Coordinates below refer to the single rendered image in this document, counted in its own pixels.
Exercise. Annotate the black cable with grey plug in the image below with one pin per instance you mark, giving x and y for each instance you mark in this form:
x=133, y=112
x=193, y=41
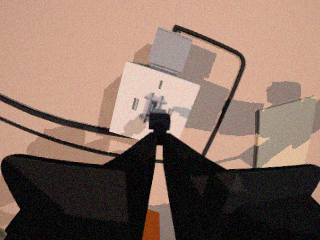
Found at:
x=168, y=55

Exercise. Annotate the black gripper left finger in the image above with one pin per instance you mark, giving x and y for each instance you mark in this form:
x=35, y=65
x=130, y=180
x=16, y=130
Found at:
x=116, y=192

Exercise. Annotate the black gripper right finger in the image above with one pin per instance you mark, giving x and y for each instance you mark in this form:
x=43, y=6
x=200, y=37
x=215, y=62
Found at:
x=203, y=195

